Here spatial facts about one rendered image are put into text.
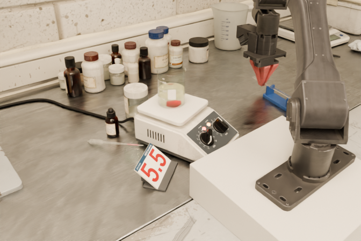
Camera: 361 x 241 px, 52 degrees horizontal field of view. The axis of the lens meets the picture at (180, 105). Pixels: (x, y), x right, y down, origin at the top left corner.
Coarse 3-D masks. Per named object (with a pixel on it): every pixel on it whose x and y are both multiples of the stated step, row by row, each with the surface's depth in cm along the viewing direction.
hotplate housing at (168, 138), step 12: (204, 108) 83; (144, 120) 80; (156, 120) 79; (192, 120) 79; (144, 132) 81; (156, 132) 79; (168, 132) 77; (180, 132) 75; (156, 144) 80; (168, 144) 78; (180, 144) 76; (192, 144) 75; (180, 156) 78; (192, 156) 76
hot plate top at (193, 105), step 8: (192, 96) 85; (144, 104) 81; (152, 104) 81; (184, 104) 81; (192, 104) 81; (200, 104) 81; (144, 112) 79; (152, 112) 78; (160, 112) 78; (168, 112) 78; (176, 112) 78; (184, 112) 78; (192, 112) 78; (168, 120) 76; (176, 120) 76; (184, 120) 76
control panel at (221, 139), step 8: (208, 120) 81; (224, 120) 83; (200, 128) 78; (208, 128) 79; (232, 128) 82; (192, 136) 75; (216, 136) 78; (224, 136) 79; (232, 136) 81; (200, 144) 75; (216, 144) 77; (224, 144) 78; (208, 152) 74
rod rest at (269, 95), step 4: (272, 84) 102; (268, 88) 101; (268, 92) 102; (272, 92) 103; (264, 96) 103; (268, 96) 102; (272, 96) 102; (276, 96) 102; (272, 100) 100; (276, 100) 100; (280, 100) 100; (284, 100) 100; (276, 104) 99; (280, 104) 98; (284, 104) 98; (284, 108) 96
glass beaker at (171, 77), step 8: (160, 64) 81; (168, 64) 81; (176, 64) 81; (160, 72) 81; (168, 72) 82; (176, 72) 82; (184, 72) 77; (160, 80) 77; (168, 80) 76; (176, 80) 76; (184, 80) 78; (160, 88) 78; (168, 88) 77; (176, 88) 77; (184, 88) 79; (160, 96) 79; (168, 96) 78; (176, 96) 78; (184, 96) 80; (160, 104) 80; (168, 104) 79; (176, 104) 79
